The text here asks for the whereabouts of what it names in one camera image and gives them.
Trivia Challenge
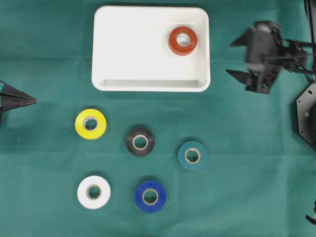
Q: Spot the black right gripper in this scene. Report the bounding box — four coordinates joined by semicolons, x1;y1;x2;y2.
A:
226;21;282;94

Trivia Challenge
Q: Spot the white plastic tray case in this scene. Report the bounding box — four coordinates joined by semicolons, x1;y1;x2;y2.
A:
91;5;211;92

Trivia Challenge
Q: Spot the teal tape roll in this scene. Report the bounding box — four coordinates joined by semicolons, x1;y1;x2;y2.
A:
178;141;208;171

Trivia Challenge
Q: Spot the black tape roll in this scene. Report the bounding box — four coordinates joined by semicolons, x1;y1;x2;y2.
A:
126;126;155;157

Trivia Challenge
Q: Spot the black camera cable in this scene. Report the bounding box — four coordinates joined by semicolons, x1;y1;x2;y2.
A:
303;0;316;50

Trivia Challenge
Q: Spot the green table cloth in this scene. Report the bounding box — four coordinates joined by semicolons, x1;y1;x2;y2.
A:
0;0;316;237

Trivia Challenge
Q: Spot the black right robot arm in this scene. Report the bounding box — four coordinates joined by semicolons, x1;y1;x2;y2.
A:
226;21;316;94

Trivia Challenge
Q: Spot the red tape roll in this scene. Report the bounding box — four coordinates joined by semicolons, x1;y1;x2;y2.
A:
168;27;198;56

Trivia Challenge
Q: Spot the yellow tape roll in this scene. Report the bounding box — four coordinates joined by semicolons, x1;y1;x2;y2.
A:
75;109;107;140

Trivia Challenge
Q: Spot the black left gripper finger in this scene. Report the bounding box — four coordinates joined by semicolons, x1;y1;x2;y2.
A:
0;100;37;116
0;81;36;101

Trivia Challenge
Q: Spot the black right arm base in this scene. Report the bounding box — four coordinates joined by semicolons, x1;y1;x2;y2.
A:
296;82;316;149

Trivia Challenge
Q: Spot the white tape roll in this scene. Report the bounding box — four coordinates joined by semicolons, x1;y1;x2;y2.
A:
77;175;111;209

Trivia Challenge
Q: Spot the blue tape roll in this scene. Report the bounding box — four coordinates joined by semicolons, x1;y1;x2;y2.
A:
134;180;166;213

